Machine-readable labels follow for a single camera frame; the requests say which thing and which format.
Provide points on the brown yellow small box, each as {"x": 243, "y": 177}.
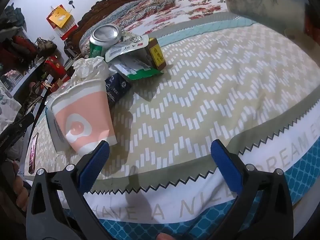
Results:
{"x": 157, "y": 55}

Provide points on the black desk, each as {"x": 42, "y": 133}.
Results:
{"x": 37, "y": 66}

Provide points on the carved wooden headboard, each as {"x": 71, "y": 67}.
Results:
{"x": 85, "y": 22}

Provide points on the green drink can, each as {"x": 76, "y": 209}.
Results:
{"x": 98, "y": 50}

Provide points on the brown handbag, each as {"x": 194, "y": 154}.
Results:
{"x": 46, "y": 46}

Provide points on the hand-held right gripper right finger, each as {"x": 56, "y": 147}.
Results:
{"x": 225, "y": 165}

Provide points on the floral bedsheet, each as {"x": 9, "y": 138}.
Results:
{"x": 180, "y": 12}

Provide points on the hanging keys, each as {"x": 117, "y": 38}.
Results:
{"x": 72, "y": 4}

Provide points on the person's left hand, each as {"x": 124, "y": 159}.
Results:
{"x": 21, "y": 188}

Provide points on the pink paper cup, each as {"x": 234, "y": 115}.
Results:
{"x": 82, "y": 120}

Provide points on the white foil packet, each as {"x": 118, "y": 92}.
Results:
{"x": 122, "y": 48}

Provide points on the green white carton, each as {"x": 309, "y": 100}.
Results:
{"x": 141, "y": 74}

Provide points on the zigzag patterned blanket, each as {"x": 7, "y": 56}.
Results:
{"x": 200, "y": 92}

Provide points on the patchwork quilt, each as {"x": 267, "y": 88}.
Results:
{"x": 140, "y": 7}

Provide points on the white tissue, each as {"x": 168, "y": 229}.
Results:
{"x": 90, "y": 68}

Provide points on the yellow red wall calendar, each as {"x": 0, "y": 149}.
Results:
{"x": 60, "y": 17}

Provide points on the red black backpack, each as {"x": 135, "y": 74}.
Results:
{"x": 20, "y": 46}

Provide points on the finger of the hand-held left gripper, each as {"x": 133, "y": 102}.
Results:
{"x": 18, "y": 127}

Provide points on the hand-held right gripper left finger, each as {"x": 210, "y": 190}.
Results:
{"x": 93, "y": 163}

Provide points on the dark blue cigarette box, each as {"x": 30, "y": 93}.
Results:
{"x": 116, "y": 87}

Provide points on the dark hanging clothes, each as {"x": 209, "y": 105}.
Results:
{"x": 12, "y": 17}

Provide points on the black smartphone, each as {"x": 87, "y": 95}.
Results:
{"x": 33, "y": 155}

